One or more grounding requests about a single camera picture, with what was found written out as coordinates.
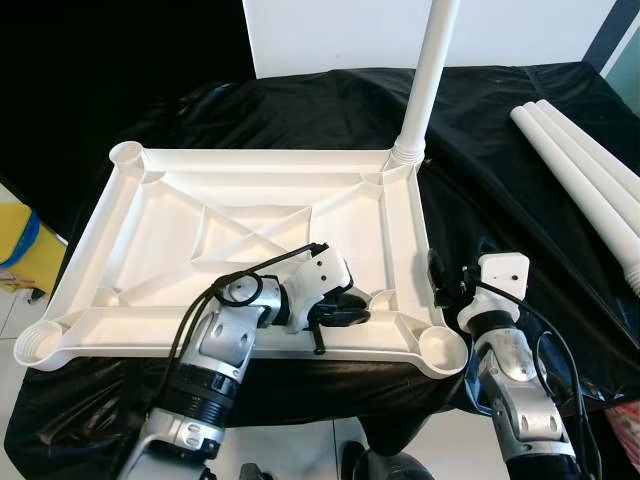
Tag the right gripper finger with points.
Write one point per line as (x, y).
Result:
(436, 276)

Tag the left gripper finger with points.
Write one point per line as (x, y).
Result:
(352, 308)
(319, 340)

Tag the white plastic children table top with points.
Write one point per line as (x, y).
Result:
(250, 210)

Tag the white plastic table leg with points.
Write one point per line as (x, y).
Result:
(575, 188)
(430, 70)
(618, 160)
(600, 177)

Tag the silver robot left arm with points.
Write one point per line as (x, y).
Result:
(215, 350)

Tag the black plastic table cover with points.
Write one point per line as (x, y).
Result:
(500, 180)

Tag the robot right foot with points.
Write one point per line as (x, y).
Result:
(385, 465)

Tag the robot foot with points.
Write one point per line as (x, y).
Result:
(245, 472)
(385, 465)

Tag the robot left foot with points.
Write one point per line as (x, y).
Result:
(245, 472)

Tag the pink plastic bag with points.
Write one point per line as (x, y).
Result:
(628, 430)

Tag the yellow bin with blue band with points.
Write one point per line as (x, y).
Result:
(25, 250)

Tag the black door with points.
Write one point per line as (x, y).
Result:
(100, 60)

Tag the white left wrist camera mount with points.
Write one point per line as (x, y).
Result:
(318, 275)

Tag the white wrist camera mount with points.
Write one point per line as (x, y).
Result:
(318, 275)
(500, 275)

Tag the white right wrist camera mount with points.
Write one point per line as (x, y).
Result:
(500, 275)

